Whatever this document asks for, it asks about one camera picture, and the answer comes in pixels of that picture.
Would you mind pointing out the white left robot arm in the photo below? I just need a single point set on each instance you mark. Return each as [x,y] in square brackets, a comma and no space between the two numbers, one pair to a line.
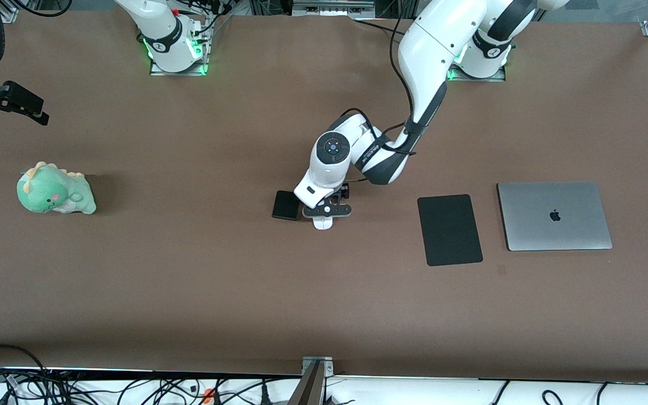
[431,50]

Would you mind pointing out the metal table edge bracket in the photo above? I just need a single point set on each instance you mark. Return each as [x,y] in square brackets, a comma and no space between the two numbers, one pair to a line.
[317,364]

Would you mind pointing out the silver laptop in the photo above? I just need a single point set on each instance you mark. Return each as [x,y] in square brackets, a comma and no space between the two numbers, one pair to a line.
[554,215]

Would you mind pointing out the dark aluminium post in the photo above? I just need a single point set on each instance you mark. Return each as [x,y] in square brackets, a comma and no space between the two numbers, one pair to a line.
[308,391]

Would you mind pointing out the black mouse pad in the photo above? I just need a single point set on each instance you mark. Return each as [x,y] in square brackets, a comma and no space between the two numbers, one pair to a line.
[449,229]

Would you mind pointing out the white computer mouse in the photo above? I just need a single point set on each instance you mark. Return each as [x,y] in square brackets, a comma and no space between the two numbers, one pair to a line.
[323,223]

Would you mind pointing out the green dinosaur plush toy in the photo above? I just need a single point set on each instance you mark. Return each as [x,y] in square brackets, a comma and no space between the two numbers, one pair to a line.
[54,191]

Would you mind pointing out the grey metal frame box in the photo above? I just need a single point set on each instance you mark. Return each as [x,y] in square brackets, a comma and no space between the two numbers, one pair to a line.
[332,7]

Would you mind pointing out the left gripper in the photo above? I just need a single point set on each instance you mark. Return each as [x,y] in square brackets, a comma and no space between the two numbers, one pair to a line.
[345,190]

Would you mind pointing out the small black box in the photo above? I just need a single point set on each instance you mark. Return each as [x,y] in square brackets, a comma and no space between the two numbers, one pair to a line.
[284,205]

